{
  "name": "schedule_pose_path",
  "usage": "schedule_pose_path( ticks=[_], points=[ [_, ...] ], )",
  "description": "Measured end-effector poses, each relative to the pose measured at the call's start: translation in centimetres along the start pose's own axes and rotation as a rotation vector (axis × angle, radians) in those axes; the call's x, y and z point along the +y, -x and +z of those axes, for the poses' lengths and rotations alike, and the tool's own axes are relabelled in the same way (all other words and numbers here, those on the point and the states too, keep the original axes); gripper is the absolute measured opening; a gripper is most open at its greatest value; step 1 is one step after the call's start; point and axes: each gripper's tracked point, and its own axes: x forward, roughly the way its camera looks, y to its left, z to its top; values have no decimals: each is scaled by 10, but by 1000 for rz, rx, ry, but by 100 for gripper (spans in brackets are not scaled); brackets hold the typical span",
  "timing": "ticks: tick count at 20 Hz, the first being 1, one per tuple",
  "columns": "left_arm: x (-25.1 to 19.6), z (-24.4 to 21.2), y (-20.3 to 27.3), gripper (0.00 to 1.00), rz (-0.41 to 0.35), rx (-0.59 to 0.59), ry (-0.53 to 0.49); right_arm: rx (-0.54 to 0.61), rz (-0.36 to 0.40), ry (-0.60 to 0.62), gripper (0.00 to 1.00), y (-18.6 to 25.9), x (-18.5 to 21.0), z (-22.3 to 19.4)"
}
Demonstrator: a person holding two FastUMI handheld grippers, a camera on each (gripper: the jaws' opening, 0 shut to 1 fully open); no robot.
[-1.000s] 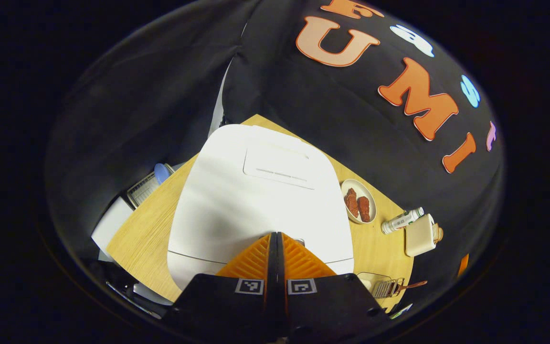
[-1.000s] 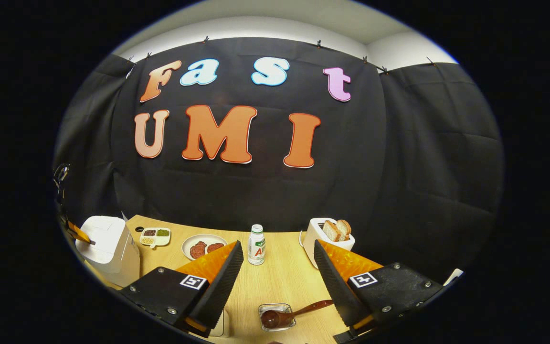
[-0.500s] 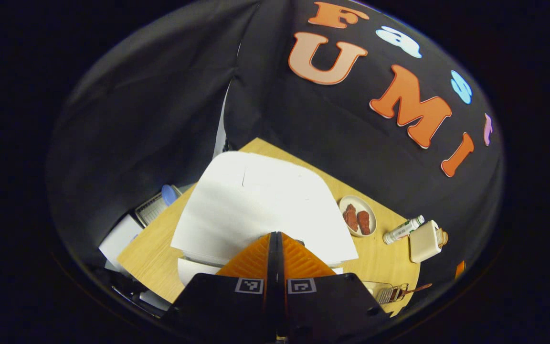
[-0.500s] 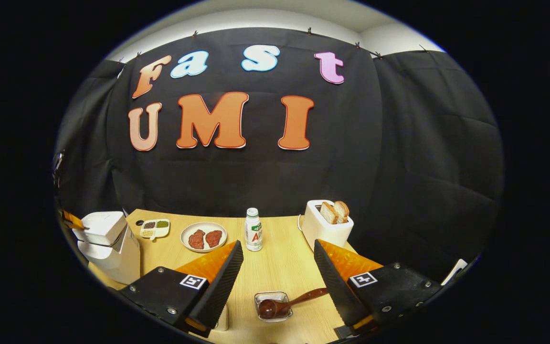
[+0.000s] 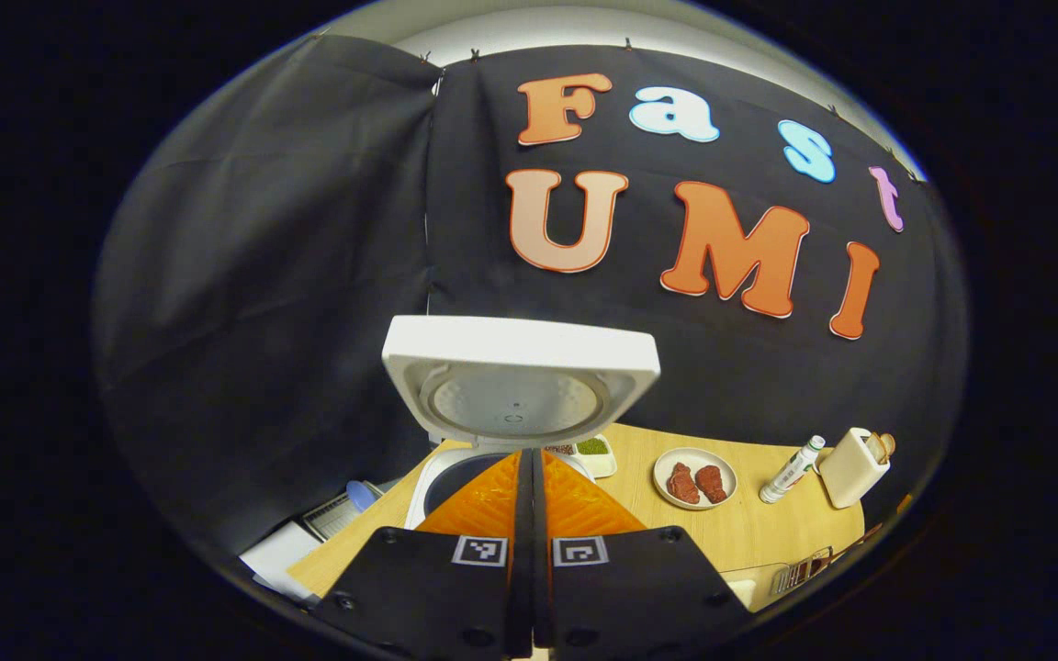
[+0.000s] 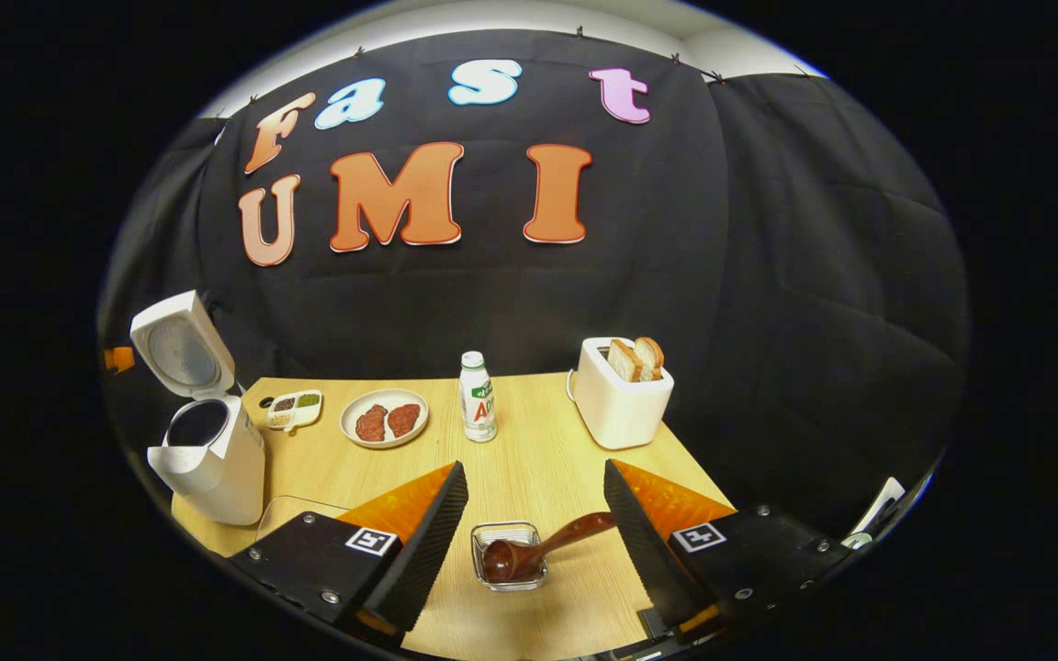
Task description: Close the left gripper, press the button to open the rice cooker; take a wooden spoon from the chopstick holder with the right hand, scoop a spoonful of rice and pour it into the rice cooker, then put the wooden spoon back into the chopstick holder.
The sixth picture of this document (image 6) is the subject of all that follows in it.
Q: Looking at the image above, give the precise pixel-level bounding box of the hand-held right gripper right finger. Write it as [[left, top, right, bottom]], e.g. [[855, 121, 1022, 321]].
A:
[[602, 459, 861, 645]]

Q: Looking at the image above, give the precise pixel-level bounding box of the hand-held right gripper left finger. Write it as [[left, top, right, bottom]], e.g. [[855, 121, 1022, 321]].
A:
[[228, 461, 470, 645]]

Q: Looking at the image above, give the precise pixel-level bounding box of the wire chopstick holder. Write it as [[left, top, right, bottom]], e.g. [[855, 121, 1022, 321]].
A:
[[471, 521, 549, 594]]

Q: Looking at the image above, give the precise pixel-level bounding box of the brown wooden spoon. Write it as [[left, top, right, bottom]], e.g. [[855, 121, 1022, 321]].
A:
[[481, 511, 618, 585]]

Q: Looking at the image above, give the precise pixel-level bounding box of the white rice cooker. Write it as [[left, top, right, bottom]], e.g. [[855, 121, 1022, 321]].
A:
[[129, 290, 266, 527]]

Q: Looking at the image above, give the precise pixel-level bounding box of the white toaster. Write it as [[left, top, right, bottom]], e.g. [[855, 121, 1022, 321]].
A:
[[569, 337, 676, 452]]

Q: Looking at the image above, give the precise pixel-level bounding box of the white drink bottle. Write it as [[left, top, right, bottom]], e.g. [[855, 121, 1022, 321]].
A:
[[458, 352, 500, 444]]

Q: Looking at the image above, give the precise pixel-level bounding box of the white round plate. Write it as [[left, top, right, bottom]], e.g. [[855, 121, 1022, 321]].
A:
[[340, 388, 431, 450]]

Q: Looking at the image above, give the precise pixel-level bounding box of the white divided seasoning dish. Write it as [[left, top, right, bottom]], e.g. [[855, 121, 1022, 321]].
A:
[[265, 390, 324, 433]]

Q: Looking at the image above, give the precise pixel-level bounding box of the black backdrop cloth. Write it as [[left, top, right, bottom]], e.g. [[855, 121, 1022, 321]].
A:
[[97, 28, 971, 543]]

